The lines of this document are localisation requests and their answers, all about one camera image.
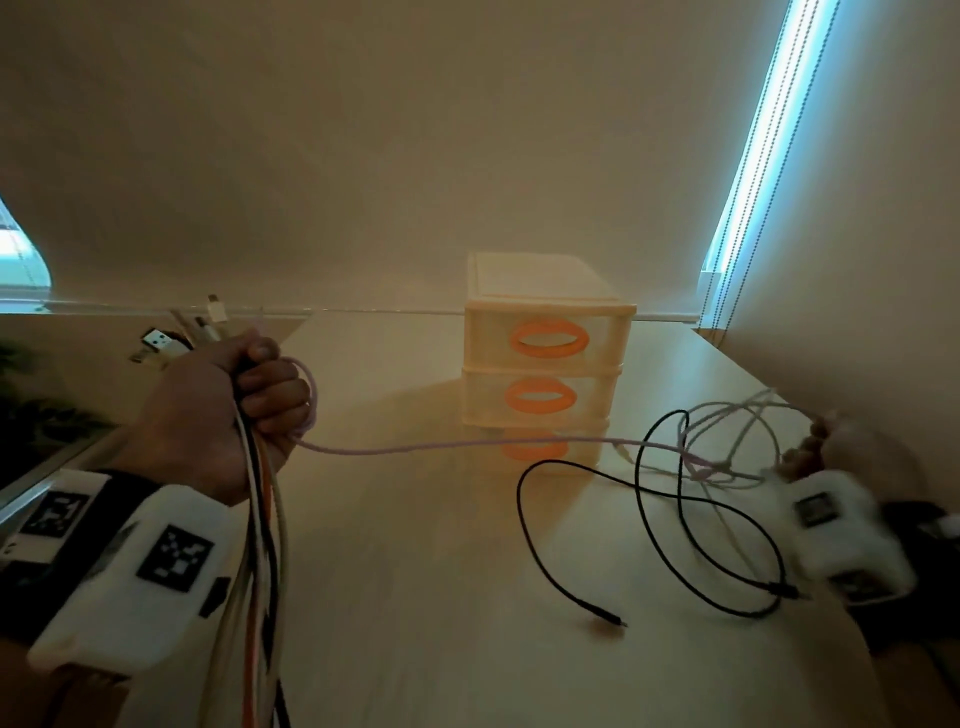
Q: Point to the person's left hand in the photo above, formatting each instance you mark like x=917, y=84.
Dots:
x=195, y=420

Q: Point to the bright window corner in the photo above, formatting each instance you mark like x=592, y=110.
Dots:
x=19, y=255

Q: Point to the bright narrow window strip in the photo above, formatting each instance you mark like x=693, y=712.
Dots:
x=765, y=112

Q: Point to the person's left forearm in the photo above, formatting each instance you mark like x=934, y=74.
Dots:
x=45, y=697

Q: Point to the person's right hand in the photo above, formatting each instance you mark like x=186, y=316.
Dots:
x=855, y=450

